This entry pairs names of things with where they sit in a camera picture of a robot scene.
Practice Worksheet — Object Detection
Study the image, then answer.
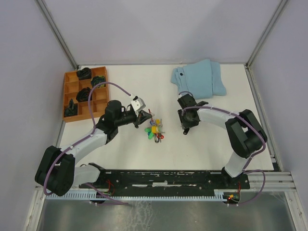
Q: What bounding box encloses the green key tag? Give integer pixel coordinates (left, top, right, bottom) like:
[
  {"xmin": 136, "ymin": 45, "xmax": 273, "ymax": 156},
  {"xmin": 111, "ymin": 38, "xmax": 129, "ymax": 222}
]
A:
[{"xmin": 144, "ymin": 127, "xmax": 154, "ymax": 140}]

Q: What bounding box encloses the yellow key tag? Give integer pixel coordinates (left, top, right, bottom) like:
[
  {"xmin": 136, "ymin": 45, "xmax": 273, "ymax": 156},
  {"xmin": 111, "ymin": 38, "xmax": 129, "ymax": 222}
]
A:
[{"xmin": 151, "ymin": 119, "xmax": 160, "ymax": 134}]

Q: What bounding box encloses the red handled metal key organizer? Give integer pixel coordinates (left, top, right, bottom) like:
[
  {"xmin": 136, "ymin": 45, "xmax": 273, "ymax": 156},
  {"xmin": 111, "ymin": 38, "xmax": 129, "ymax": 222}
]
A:
[{"xmin": 148, "ymin": 109, "xmax": 164, "ymax": 134}]

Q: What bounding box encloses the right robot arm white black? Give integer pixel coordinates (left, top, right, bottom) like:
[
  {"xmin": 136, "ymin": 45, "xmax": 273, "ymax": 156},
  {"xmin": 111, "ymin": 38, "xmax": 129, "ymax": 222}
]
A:
[{"xmin": 178, "ymin": 91, "xmax": 268, "ymax": 188}]

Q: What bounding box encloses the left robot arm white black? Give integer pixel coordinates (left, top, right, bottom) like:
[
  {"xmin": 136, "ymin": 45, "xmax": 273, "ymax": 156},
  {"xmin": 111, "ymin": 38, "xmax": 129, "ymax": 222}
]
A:
[{"xmin": 35, "ymin": 97, "xmax": 152, "ymax": 196}]

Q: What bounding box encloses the orange compartment tray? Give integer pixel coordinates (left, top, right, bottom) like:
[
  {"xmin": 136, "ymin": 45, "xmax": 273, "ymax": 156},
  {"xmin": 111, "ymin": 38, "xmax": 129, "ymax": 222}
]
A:
[{"xmin": 63, "ymin": 66, "xmax": 109, "ymax": 122}]

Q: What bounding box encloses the folded light blue cloth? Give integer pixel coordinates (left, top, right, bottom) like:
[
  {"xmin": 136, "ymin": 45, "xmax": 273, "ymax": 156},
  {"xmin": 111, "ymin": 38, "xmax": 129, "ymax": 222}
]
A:
[{"xmin": 170, "ymin": 59, "xmax": 227, "ymax": 99}]

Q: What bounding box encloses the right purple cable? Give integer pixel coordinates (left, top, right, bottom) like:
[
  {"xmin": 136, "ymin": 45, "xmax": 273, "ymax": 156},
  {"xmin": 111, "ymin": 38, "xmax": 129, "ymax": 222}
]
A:
[{"xmin": 178, "ymin": 90, "xmax": 267, "ymax": 207}]

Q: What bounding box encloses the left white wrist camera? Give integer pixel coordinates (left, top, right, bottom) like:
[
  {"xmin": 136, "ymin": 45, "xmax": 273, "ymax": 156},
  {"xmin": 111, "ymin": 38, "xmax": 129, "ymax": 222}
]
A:
[{"xmin": 130, "ymin": 94, "xmax": 146, "ymax": 115}]

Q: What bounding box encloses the green black cable bundle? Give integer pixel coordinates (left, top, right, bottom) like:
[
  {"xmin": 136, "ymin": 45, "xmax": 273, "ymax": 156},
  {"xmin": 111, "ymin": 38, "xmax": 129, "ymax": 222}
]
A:
[{"xmin": 90, "ymin": 75, "xmax": 106, "ymax": 89}]

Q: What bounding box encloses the black red cable bundle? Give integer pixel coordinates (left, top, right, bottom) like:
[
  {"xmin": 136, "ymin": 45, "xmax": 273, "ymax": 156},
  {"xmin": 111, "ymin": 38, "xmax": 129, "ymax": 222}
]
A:
[{"xmin": 76, "ymin": 87, "xmax": 93, "ymax": 102}]

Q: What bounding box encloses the black cable bundle bottom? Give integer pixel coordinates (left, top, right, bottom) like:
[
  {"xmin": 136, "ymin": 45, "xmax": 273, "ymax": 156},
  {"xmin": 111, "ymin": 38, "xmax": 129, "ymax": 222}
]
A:
[{"xmin": 63, "ymin": 98, "xmax": 78, "ymax": 118}]

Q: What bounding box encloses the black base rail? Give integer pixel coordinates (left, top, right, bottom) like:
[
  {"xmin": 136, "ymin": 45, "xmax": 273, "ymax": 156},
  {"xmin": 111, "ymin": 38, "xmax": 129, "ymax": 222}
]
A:
[{"xmin": 91, "ymin": 169, "xmax": 250, "ymax": 196}]

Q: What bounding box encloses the black cable bundle top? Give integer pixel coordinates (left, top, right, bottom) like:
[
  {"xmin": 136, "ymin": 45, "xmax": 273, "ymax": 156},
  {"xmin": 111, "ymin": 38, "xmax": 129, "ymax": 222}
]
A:
[{"xmin": 77, "ymin": 67, "xmax": 93, "ymax": 80}]

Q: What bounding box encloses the light blue cable duct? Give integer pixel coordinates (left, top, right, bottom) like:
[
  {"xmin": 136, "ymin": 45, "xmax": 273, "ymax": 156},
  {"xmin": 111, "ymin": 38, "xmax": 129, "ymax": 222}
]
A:
[{"xmin": 46, "ymin": 189, "xmax": 227, "ymax": 202}]

